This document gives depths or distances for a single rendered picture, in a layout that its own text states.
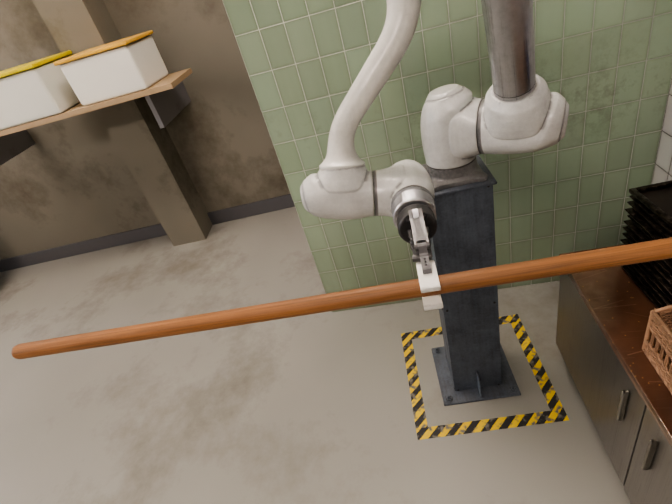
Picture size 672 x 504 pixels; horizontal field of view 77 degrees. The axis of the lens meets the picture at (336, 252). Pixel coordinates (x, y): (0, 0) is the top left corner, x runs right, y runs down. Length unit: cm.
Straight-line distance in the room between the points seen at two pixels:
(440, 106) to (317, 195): 52
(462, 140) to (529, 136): 17
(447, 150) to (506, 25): 39
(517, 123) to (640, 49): 93
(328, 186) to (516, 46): 52
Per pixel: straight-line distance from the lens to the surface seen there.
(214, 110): 353
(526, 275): 70
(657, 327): 137
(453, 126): 128
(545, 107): 124
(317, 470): 195
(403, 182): 91
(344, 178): 90
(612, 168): 224
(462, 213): 140
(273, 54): 185
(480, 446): 190
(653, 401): 137
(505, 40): 110
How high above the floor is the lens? 166
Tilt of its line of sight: 34 degrees down
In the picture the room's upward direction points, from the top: 17 degrees counter-clockwise
